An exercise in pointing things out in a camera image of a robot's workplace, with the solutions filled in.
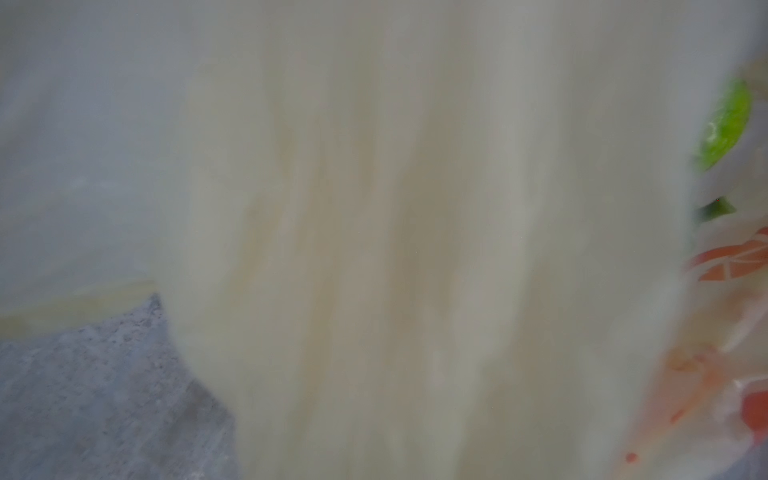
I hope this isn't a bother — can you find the pale yellow plastic bag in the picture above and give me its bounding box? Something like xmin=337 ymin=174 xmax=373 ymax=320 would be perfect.
xmin=1 ymin=1 xmax=767 ymax=479

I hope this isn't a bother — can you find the green fruit in bag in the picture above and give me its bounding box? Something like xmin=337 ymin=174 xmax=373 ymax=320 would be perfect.
xmin=696 ymin=79 xmax=753 ymax=171

